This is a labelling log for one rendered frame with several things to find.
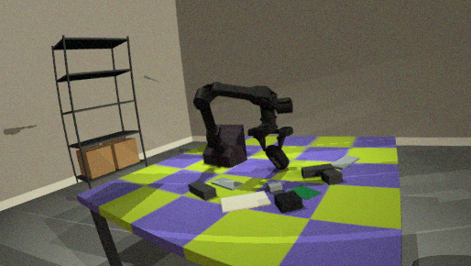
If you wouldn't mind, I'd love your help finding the cream flat rectangular panel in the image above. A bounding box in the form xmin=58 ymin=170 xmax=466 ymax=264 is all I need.
xmin=220 ymin=191 xmax=271 ymax=213

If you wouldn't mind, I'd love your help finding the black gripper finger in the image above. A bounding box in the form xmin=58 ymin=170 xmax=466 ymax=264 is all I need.
xmin=277 ymin=136 xmax=286 ymax=152
xmin=253 ymin=137 xmax=266 ymax=151

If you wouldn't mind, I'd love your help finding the dark grey controller unit with white label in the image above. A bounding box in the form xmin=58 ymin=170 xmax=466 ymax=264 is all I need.
xmin=266 ymin=145 xmax=290 ymax=170

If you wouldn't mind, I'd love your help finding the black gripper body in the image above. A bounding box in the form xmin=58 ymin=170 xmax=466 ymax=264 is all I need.
xmin=247 ymin=114 xmax=293 ymax=137

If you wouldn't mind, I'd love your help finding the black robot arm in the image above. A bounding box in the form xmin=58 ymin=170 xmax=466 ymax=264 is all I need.
xmin=193 ymin=82 xmax=293 ymax=153

